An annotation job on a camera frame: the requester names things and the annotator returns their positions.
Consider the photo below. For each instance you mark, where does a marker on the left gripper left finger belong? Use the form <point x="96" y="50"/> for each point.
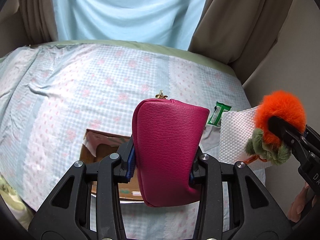
<point x="85" y="203"/>

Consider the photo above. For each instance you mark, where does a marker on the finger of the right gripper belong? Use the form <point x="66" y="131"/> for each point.
<point x="288" y="134"/>
<point x="311" y="135"/>

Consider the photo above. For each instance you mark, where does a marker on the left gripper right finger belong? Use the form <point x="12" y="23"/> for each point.
<point x="234" y="203"/>

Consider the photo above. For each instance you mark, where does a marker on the orange fluffy pompom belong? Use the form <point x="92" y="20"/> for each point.
<point x="278" y="113"/>

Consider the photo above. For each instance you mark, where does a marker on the white paper towel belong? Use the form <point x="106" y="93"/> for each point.
<point x="236" y="128"/>

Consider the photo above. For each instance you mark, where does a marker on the green wet wipes pack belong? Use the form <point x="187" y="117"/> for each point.
<point x="216" y="117"/>

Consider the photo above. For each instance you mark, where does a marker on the magenta leather pouch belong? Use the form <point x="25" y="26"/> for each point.
<point x="166" y="135"/>

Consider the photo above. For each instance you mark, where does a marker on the grey microfibre cloth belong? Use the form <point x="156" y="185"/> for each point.
<point x="210" y="140"/>

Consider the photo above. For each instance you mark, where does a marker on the person's right hand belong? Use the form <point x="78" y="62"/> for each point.
<point x="297" y="206"/>

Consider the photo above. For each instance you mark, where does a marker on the green patterned blanket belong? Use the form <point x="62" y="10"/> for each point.
<point x="21" y="211"/>

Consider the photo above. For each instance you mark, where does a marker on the open cardboard box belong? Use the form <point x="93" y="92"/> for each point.
<point x="97" y="145"/>

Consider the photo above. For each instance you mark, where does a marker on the right brown curtain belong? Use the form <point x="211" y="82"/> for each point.
<point x="239" y="33"/>

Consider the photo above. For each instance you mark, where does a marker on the brown curtain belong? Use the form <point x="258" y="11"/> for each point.
<point x="239" y="33"/>
<point x="38" y="19"/>

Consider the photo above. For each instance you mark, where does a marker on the checkered floral bed sheet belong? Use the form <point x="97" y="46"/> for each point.
<point x="50" y="95"/>

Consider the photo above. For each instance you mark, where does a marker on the green mattress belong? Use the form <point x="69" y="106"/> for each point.
<point x="154" y="48"/>

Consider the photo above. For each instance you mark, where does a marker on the light blue hanging cloth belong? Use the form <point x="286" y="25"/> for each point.
<point x="169" y="23"/>

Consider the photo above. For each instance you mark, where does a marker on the left brown curtain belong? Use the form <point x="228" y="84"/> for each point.
<point x="38" y="19"/>

